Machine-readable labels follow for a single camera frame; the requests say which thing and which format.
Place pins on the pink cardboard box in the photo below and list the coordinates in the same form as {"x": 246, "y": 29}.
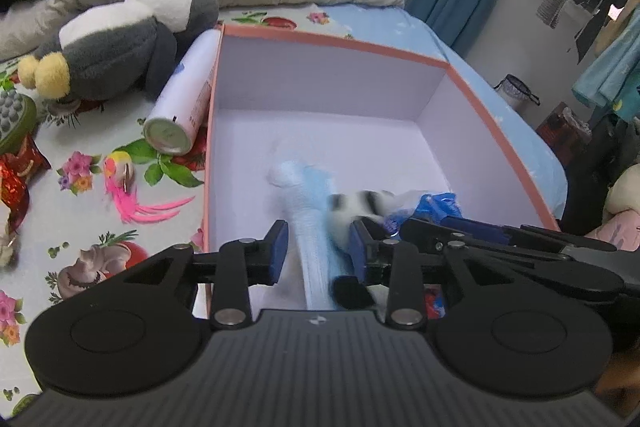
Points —
{"x": 325, "y": 77}

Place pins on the fruit and flower print sheet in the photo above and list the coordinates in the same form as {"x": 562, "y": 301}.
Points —
{"x": 65, "y": 217}

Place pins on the pink feather toy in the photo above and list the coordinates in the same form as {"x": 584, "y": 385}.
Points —
{"x": 122, "y": 197}

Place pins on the teal printed garment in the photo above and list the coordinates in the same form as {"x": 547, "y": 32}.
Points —
{"x": 610, "y": 69}

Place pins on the white bin with black rim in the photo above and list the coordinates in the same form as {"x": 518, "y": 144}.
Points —
{"x": 515, "y": 92}

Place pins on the beige cushion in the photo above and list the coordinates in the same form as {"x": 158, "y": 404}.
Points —
{"x": 625, "y": 194}

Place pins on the green massage brush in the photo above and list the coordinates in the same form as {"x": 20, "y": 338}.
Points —
{"x": 12, "y": 117}

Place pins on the red gold-print packet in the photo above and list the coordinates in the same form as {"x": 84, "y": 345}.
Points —
{"x": 12, "y": 202}
{"x": 25, "y": 157}

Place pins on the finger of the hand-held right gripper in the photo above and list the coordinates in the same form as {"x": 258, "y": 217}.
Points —
{"x": 352, "y": 294}
{"x": 480, "y": 231}

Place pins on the white spray can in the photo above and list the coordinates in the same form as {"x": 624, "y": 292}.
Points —
{"x": 185, "y": 97}

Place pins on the red bag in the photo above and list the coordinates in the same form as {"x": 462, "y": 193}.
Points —
{"x": 565, "y": 129}

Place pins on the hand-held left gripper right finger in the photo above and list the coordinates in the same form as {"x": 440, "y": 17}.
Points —
{"x": 358, "y": 252}

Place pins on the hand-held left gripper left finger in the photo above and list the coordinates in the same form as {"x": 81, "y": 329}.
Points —
{"x": 279, "y": 252}

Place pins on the grey and white plush penguin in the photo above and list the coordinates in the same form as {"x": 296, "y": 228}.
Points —
{"x": 115, "y": 47}

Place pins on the black and white plush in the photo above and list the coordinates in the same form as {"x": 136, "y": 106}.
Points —
{"x": 360, "y": 204}

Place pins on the light blue white sock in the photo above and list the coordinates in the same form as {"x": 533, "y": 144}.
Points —
{"x": 312, "y": 232}

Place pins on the blue printed packet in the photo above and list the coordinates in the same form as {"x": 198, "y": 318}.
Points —
{"x": 435, "y": 207}

